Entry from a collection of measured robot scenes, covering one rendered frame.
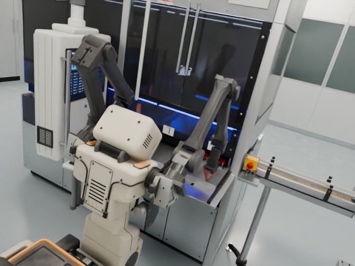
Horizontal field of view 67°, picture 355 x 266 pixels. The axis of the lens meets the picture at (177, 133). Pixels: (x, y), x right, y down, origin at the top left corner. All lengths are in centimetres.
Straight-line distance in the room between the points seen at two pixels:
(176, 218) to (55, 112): 115
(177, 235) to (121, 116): 141
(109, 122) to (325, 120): 564
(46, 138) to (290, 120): 534
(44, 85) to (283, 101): 529
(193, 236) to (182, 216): 17
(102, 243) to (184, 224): 101
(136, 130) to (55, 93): 80
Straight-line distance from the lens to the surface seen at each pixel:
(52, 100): 168
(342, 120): 635
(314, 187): 191
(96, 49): 98
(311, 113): 631
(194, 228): 212
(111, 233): 116
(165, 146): 194
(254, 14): 162
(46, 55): 165
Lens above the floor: 171
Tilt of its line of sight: 22 degrees down
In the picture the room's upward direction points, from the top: 11 degrees clockwise
